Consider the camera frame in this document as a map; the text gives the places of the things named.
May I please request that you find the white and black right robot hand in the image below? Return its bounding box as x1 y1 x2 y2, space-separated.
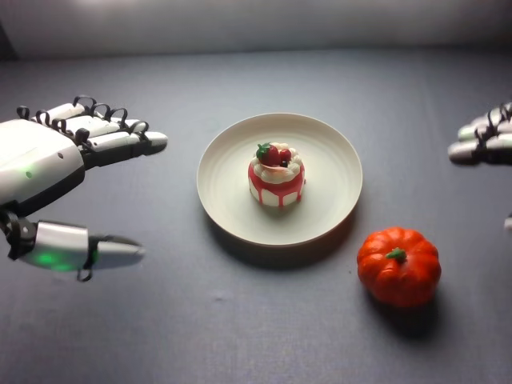
446 102 512 232

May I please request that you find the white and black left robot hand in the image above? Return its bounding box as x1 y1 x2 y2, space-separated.
0 94 169 283

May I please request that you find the toy strawberry cream cake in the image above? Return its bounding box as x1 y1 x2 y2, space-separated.
247 142 307 209

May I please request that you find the orange toy pumpkin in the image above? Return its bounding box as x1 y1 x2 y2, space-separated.
356 226 442 308

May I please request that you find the round white plate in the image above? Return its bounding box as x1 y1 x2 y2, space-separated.
196 112 364 247

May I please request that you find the grey table cloth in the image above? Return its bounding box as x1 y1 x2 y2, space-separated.
0 47 512 384

